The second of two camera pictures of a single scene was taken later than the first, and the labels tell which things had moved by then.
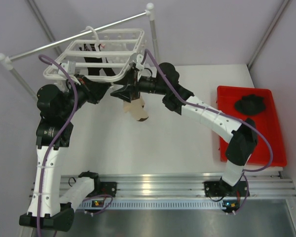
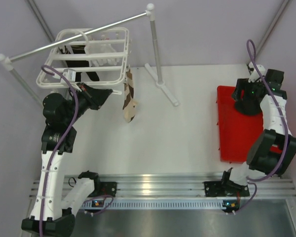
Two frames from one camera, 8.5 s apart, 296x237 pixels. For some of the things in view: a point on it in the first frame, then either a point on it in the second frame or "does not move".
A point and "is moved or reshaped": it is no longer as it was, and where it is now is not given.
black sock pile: x=250 y=104 does not move
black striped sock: x=95 y=71 → x=80 y=49
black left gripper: x=94 y=91 → x=95 y=97
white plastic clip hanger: x=106 y=55 is moved or reshaped
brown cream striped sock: x=135 y=109 is moved or reshaped
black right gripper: x=132 y=88 → x=242 y=84
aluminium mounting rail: x=180 y=191 does not move
